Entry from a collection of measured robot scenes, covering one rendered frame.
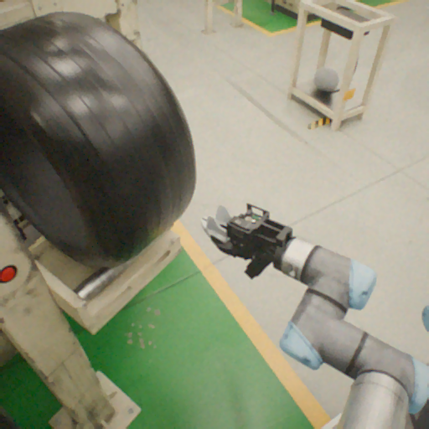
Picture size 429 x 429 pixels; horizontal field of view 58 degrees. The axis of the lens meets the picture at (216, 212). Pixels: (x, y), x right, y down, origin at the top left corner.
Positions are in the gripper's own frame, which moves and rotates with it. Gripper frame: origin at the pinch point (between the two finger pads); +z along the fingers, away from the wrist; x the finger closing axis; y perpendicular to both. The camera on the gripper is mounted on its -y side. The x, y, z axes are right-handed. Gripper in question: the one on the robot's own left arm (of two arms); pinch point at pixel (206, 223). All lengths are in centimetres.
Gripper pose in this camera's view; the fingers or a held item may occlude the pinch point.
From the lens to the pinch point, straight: 84.1
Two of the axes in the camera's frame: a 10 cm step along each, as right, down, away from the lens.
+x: -6.1, 5.7, -5.6
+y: -1.0, -7.5, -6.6
